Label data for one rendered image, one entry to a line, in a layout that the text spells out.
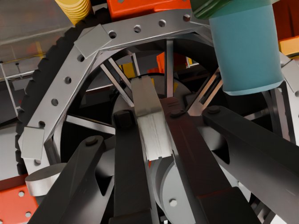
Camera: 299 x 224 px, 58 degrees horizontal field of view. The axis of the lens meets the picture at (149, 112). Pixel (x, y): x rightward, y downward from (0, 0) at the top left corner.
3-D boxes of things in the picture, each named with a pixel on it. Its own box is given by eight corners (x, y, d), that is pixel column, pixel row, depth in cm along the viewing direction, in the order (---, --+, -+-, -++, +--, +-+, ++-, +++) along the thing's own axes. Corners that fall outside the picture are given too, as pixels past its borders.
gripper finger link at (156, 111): (149, 112, 14) (163, 108, 14) (139, 76, 20) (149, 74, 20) (160, 159, 15) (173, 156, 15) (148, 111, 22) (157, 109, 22)
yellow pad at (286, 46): (257, 46, 102) (259, 59, 102) (279, 41, 88) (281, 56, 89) (291, 38, 103) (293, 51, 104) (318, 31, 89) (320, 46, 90)
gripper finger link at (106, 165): (148, 169, 13) (90, 183, 13) (141, 125, 18) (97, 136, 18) (142, 143, 13) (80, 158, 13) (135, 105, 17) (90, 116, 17)
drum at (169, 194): (133, 128, 55) (149, 191, 57) (144, 158, 34) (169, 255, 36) (198, 110, 56) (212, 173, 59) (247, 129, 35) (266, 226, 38)
